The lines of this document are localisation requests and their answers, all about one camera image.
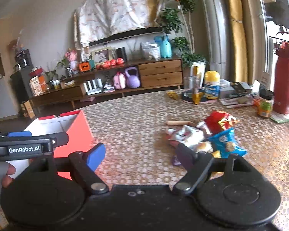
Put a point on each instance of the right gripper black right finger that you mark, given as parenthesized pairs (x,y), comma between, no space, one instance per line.
(197,166)

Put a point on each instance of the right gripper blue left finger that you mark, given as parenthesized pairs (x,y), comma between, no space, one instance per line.
(83,169)

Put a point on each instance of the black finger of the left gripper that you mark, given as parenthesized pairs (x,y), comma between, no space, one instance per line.
(28,147)

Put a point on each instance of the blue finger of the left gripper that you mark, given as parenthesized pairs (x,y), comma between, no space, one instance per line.
(20,134)

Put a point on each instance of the red storage box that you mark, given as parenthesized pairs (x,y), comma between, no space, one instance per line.
(73,123)

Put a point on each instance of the red chips bag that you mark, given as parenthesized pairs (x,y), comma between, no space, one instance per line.
(219,121)

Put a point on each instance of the beige sausage stick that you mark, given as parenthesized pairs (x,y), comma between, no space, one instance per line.
(180,123)

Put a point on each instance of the yellow snack packet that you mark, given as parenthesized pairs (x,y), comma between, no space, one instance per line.
(216,154)

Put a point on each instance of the white snack packet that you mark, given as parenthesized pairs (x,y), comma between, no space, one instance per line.
(190,137)

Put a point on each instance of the blue cookie snack bag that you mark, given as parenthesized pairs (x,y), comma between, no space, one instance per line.
(225,143)

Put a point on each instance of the black side cabinet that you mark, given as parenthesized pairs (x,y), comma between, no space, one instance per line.
(20,79)

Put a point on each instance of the tall yellow snack pouch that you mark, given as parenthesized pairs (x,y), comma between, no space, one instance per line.
(196,84)

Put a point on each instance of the dark round coaster tray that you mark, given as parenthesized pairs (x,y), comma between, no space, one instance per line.
(187,97)

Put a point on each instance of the white books on shelf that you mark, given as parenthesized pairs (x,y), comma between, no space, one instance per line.
(93,86)

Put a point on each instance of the small yellow candy wrapper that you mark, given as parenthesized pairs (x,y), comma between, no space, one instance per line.
(172,95)

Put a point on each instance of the stack of books and papers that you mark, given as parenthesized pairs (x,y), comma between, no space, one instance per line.
(230,99)

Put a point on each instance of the clear drinking glass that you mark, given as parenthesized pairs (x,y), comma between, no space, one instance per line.
(195,84)

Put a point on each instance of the wooden tv sideboard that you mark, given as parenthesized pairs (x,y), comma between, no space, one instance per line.
(153,74)

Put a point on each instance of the pink small backpack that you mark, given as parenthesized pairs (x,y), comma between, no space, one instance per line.
(119,81)

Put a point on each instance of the purple kettlebell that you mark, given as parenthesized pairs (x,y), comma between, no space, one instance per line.
(132,78)

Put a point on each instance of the yellow lid gummies bottle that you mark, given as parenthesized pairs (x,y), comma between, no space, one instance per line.
(212,85)

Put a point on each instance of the glass jar black lid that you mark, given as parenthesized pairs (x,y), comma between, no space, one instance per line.
(266,101)

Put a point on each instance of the orange retro radio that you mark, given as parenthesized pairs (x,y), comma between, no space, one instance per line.
(88,65)

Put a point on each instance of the pink plush toy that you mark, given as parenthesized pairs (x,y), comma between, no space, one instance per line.
(72,57)

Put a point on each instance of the green woven coaster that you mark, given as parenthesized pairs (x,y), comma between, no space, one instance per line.
(279,118)

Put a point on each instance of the red apples decoration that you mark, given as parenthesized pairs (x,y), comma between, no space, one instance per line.
(110,63)

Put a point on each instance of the framed photo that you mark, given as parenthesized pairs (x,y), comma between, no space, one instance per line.
(102,55)

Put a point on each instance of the black cylinder speaker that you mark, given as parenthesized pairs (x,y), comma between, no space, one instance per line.
(121,53)

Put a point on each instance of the teal spray bottle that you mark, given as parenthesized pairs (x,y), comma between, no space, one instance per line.
(165,45)

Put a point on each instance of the clear plastic bag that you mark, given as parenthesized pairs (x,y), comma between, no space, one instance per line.
(150,50)

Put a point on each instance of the red water bottle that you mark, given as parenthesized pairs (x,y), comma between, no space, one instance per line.
(281,82)

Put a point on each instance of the green potted tree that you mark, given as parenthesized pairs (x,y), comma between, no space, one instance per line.
(176,18)

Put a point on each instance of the cloth covered television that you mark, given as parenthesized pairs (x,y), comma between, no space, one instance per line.
(95,20)

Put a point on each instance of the white standing air conditioner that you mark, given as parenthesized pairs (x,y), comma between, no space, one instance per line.
(218,32)

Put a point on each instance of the yellow rolled mat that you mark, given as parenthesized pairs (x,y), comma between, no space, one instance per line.
(238,40)

